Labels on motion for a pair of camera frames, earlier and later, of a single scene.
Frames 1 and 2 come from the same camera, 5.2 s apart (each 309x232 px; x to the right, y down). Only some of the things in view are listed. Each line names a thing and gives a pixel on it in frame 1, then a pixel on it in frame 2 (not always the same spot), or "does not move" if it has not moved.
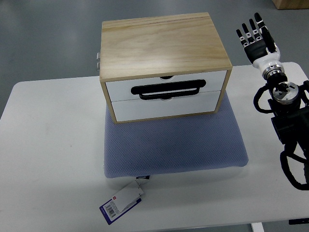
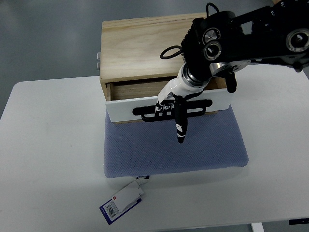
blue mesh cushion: (194, 143) does not move
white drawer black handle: (157, 88) -> (144, 109)
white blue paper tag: (126, 199) does not move
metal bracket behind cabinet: (98, 57) does not move
